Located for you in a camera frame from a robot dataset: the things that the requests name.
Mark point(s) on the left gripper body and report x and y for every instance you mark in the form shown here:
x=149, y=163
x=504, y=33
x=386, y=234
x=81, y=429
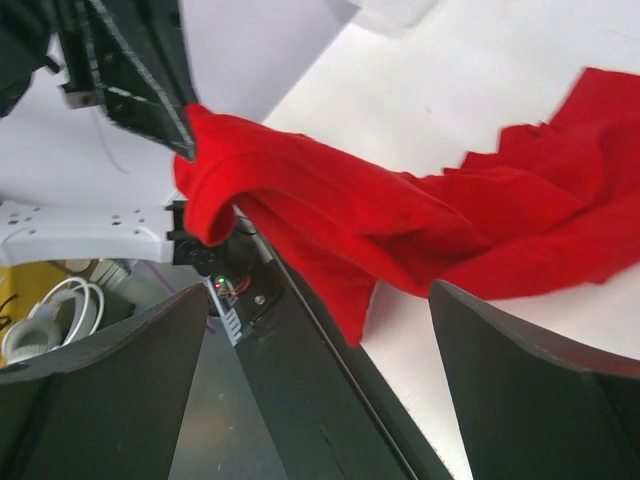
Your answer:
x=44, y=34

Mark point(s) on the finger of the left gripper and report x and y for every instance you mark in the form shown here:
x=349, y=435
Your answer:
x=140, y=70

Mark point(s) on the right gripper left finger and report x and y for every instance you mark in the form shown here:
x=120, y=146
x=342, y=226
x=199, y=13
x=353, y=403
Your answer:
x=109, y=406

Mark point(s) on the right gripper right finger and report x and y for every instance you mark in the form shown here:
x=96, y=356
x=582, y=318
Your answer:
x=530, y=403

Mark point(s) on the red t-shirt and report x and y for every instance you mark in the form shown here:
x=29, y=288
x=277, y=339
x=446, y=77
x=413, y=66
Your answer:
x=555, y=206

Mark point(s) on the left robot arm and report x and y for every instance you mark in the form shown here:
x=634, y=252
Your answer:
x=33, y=233

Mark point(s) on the left cable duct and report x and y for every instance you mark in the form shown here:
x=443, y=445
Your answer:
x=226, y=300

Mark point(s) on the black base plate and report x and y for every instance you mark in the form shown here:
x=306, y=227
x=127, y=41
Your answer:
x=291, y=400

